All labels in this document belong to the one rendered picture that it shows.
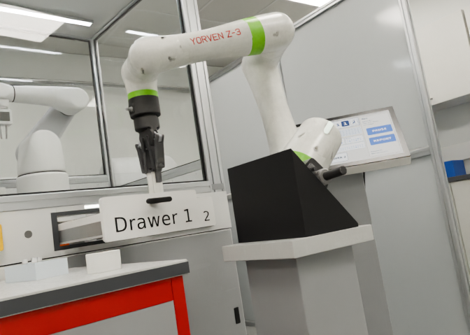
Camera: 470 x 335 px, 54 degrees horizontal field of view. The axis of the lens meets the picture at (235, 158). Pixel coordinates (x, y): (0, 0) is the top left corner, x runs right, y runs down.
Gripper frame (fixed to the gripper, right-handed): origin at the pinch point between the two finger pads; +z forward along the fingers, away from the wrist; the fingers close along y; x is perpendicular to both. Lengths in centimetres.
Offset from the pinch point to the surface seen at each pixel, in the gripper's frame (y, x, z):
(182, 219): 10.6, 0.5, 12.0
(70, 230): -13.7, -21.0, 9.6
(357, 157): 16, 83, -3
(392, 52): 1, 159, -62
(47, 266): 7.1, -35.8, 18.2
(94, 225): 1.9, -21.0, 10.0
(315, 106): -60, 164, -51
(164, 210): 10.7, -5.1, 8.7
